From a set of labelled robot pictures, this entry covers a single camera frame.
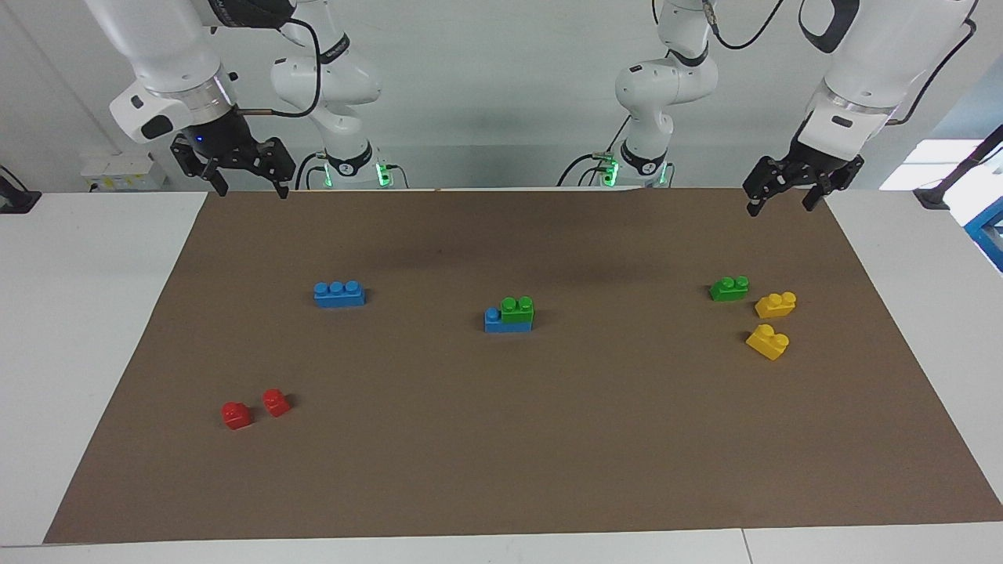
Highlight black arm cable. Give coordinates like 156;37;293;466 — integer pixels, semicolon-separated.
235;17;324;118
701;0;978;126

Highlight blue frame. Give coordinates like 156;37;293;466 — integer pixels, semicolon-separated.
964;196;1003;273

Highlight black left base cables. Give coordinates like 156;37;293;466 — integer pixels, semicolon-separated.
556;117;632;187

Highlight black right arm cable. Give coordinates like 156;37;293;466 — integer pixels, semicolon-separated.
235;17;324;118

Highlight brown table mat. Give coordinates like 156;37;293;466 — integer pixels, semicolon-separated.
43;188;1003;544

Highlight black right base cables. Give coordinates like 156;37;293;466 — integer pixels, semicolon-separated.
295;153;408;190

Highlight black table clamp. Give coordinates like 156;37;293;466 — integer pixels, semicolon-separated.
0;166;42;214

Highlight white wall socket box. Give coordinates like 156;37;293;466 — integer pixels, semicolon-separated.
81;153;167;193

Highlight black stand with clamp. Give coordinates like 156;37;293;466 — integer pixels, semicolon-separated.
915;125;1003;210

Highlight black base cables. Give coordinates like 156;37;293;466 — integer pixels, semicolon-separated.
295;153;408;190
556;117;632;187

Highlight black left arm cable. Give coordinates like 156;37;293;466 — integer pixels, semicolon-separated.
701;0;978;126

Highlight blue three-stud toy block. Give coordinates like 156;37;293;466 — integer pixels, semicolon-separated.
313;280;367;308
484;307;534;334

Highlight yellow two-stud toy block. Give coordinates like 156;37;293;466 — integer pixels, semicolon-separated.
745;324;791;361
755;291;798;319

